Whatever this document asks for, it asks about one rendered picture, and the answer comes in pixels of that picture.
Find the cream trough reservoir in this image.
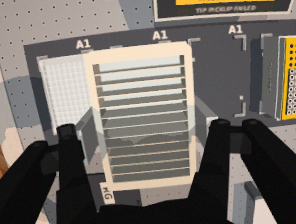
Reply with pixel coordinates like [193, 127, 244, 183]
[83, 41, 196, 191]

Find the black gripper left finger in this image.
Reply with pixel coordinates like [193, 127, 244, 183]
[0, 106, 101, 224]

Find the yellow tip rack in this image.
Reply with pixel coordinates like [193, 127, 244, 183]
[262, 36, 296, 119]

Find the grey perforated base plate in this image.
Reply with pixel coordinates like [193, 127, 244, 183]
[0, 0, 296, 224]

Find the white flat shelf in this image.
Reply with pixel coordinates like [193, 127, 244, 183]
[244, 181, 277, 224]

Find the dark grey square pad labelled rg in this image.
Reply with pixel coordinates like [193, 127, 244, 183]
[87, 173, 142, 211]

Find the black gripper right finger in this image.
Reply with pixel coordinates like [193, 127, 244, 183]
[177, 95, 296, 224]

